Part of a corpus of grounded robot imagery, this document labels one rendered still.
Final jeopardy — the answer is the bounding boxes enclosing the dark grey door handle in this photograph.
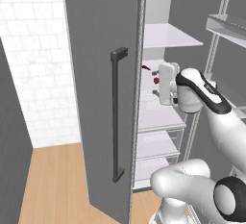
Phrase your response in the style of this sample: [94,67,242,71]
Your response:
[110,47,130,184]

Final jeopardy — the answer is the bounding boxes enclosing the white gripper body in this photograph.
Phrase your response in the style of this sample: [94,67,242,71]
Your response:
[159,62,180,106]

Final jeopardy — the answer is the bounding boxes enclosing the white door bin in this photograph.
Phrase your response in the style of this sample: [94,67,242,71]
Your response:
[206,13,246,50]

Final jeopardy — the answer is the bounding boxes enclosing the grey fridge door with racks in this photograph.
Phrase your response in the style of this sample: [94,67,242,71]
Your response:
[179,0,246,224]

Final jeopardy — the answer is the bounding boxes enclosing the white fridge shelf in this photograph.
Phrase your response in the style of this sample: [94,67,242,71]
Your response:
[142,22,205,50]
[137,59,187,134]

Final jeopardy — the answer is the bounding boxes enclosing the dark grey cabinet panel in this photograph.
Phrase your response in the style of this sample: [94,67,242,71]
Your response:
[0,37,35,224]

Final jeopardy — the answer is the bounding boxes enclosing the clear fridge drawer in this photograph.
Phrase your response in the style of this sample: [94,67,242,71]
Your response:
[133,156,179,191]
[135,129,185,165]

